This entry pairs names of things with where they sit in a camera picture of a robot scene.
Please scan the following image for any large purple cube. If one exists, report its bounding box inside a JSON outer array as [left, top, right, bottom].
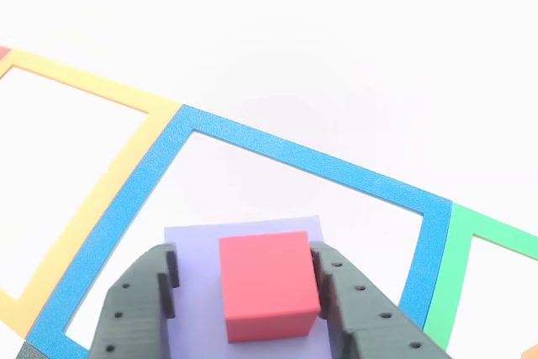
[[163, 214, 337, 359]]

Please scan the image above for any black square frame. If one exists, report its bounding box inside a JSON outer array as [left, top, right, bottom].
[[14, 341, 51, 359]]

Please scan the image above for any green square frame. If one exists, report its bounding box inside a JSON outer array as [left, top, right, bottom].
[[422, 202, 538, 351]]

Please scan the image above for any small red cube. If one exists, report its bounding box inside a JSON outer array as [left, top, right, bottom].
[[218, 230, 323, 344]]

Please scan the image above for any orange square frame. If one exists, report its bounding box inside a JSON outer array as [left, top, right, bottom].
[[0, 50, 182, 340]]

